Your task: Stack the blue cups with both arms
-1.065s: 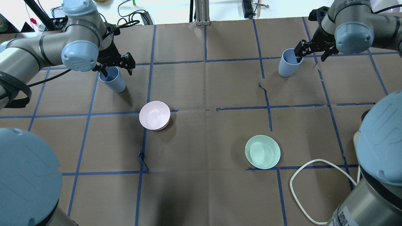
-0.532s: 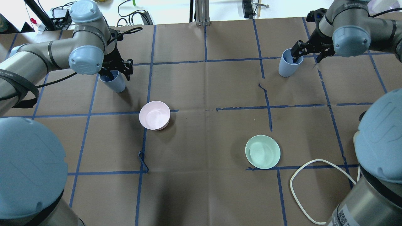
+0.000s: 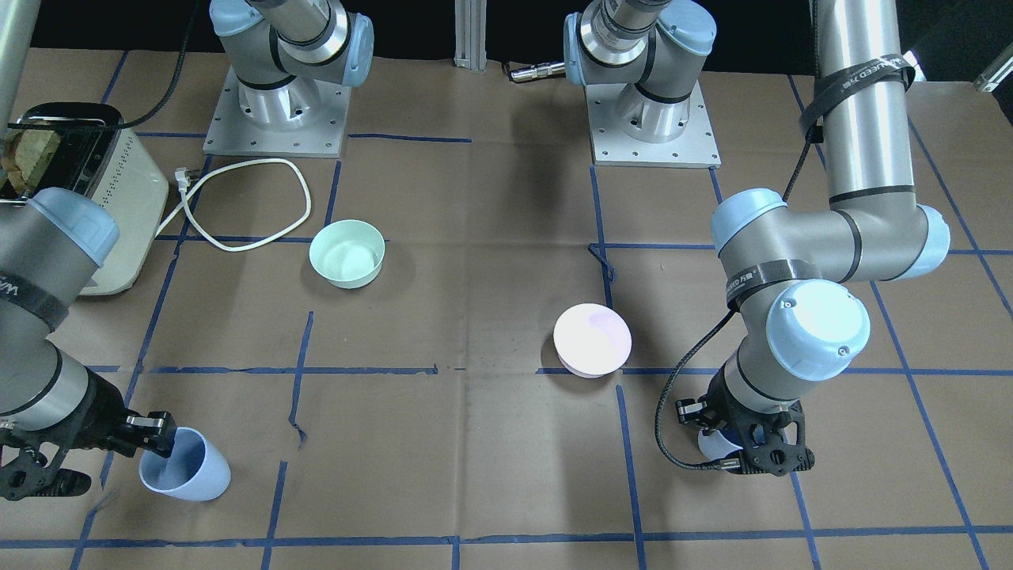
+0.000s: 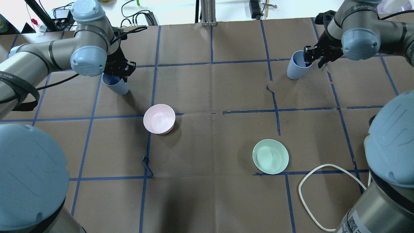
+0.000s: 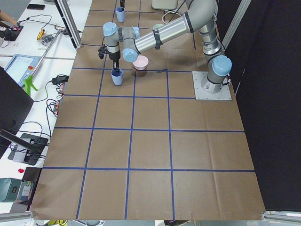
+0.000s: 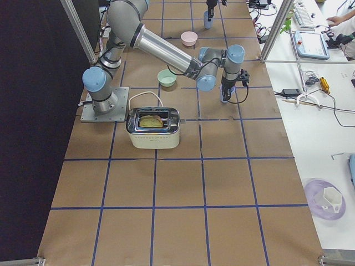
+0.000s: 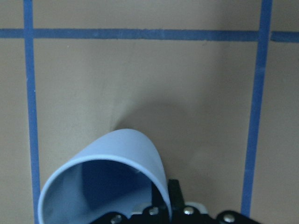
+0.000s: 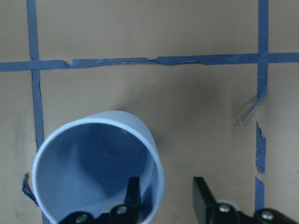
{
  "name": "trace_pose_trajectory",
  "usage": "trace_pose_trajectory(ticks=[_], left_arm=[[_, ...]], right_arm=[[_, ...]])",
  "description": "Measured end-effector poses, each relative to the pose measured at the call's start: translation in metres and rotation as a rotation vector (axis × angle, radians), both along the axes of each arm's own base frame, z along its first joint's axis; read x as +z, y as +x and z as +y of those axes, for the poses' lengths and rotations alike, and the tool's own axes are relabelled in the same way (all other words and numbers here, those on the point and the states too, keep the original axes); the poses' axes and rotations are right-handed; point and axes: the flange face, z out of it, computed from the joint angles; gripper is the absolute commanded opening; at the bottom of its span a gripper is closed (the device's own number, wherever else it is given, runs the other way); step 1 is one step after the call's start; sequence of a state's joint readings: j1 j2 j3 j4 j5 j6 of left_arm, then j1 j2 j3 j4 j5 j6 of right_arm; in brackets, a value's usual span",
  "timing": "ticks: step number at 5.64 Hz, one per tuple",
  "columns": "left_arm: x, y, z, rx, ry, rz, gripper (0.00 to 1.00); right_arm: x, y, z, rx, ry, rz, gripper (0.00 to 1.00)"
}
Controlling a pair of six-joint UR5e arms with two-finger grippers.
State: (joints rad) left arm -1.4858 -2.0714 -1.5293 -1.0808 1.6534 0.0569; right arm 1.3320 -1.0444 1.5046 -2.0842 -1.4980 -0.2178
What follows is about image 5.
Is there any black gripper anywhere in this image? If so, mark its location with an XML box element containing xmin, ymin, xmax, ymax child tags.
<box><xmin>98</xmin><ymin>0</ymin><xmax>125</xmax><ymax>71</ymax></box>

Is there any blue cup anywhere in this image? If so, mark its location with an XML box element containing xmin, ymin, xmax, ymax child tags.
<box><xmin>111</xmin><ymin>69</ymin><xmax>123</xmax><ymax>86</ymax></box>
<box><xmin>115</xmin><ymin>7</ymin><xmax>125</xmax><ymax>23</ymax></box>

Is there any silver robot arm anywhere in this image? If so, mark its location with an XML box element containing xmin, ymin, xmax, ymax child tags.
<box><xmin>98</xmin><ymin>0</ymin><xmax>232</xmax><ymax>94</ymax></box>

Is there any pink bowl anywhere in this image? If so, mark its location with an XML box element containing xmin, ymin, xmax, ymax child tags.
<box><xmin>132</xmin><ymin>55</ymin><xmax>149</xmax><ymax>70</ymax></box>

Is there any green bowl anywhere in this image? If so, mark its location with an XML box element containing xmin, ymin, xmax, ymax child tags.
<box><xmin>153</xmin><ymin>24</ymin><xmax>164</xmax><ymax>30</ymax></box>

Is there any cream toaster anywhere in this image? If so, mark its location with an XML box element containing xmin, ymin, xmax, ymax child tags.
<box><xmin>151</xmin><ymin>0</ymin><xmax>178</xmax><ymax>10</ymax></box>

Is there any black power adapter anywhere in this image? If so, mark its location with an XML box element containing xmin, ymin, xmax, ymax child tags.
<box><xmin>51</xmin><ymin>75</ymin><xmax>69</xmax><ymax>85</ymax></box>

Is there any yellow screwdriver tool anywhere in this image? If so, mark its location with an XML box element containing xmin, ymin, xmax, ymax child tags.
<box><xmin>37</xmin><ymin>29</ymin><xmax>45</xmax><ymax>40</ymax></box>

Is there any black smartphone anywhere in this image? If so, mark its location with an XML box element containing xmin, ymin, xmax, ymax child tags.
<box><xmin>27</xmin><ymin>4</ymin><xmax>46</xmax><ymax>10</ymax></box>

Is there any green plastic clamp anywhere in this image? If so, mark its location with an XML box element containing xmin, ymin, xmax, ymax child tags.
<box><xmin>24</xmin><ymin>75</ymin><xmax>38</xmax><ymax>96</ymax></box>

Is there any teach pendant tablet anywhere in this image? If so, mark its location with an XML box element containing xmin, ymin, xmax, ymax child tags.
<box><xmin>4</xmin><ymin>54</ymin><xmax>40</xmax><ymax>84</ymax></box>

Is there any brown paper table cover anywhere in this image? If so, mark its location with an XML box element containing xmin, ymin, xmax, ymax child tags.
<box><xmin>31</xmin><ymin>0</ymin><xmax>265</xmax><ymax>220</ymax></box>

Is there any black monitor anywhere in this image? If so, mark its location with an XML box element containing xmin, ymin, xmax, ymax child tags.
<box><xmin>0</xmin><ymin>68</ymin><xmax>33</xmax><ymax>156</ymax></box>

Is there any black docking hub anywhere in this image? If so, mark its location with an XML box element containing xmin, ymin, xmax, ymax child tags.
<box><xmin>8</xmin><ymin>133</ymin><xmax>48</xmax><ymax>165</ymax></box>

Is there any white toaster power cord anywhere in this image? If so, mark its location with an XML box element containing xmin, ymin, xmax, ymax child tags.
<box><xmin>161</xmin><ymin>8</ymin><xmax>183</xmax><ymax>25</ymax></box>

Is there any aluminium frame post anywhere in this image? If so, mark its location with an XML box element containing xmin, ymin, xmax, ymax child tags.
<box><xmin>54</xmin><ymin>0</ymin><xmax>82</xmax><ymax>49</ymax></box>

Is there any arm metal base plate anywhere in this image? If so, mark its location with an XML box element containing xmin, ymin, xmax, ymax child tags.
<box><xmin>192</xmin><ymin>71</ymin><xmax>232</xmax><ymax>101</ymax></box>

